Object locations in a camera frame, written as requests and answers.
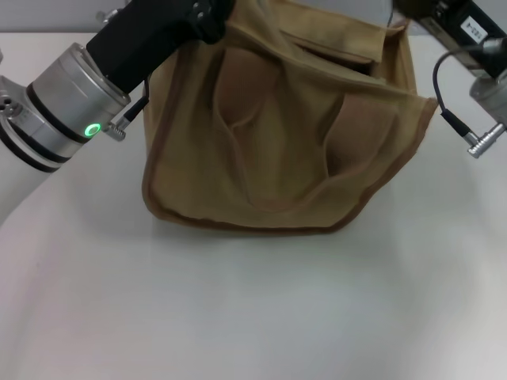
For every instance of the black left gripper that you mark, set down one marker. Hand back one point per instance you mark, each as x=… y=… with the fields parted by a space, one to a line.
x=150 y=35

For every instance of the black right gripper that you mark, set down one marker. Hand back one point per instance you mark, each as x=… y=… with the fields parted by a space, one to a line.
x=467 y=27

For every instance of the khaki canvas food bag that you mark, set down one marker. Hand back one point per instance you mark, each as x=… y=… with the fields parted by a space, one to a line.
x=285 y=138

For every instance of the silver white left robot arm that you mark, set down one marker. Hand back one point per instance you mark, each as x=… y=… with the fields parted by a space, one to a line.
x=67 y=103

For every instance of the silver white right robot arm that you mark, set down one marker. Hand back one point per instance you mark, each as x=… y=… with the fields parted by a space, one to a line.
x=493 y=95

